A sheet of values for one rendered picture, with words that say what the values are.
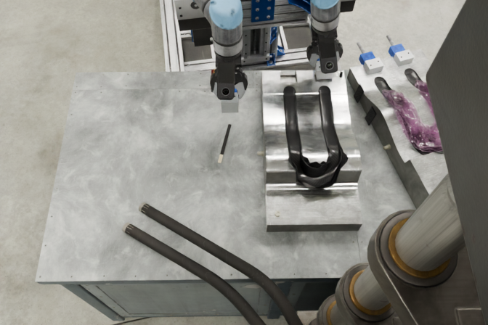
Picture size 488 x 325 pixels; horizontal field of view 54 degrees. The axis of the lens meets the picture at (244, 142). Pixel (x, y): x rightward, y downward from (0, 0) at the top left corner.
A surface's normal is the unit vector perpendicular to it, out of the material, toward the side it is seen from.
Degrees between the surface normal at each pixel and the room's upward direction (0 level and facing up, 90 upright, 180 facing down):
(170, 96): 0
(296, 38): 0
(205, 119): 0
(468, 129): 90
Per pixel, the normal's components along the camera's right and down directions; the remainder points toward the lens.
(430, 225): -0.90, 0.37
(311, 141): 0.00, -0.84
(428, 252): -0.53, 0.74
